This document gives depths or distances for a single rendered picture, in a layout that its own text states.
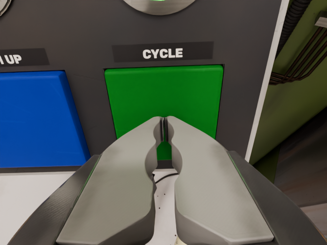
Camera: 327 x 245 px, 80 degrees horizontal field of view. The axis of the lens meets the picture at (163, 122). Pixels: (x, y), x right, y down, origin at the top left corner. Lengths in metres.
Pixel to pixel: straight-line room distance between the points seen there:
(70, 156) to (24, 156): 0.04
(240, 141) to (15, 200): 1.34
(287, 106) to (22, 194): 1.33
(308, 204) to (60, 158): 0.50
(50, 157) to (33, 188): 1.21
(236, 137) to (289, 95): 0.39
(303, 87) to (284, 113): 0.10
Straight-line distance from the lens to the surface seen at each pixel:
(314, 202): 0.53
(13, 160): 0.19
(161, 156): 0.16
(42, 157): 0.18
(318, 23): 0.41
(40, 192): 1.36
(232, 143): 0.16
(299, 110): 0.58
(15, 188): 1.44
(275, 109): 0.58
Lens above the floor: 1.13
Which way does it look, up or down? 61 degrees down
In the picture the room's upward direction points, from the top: 4 degrees counter-clockwise
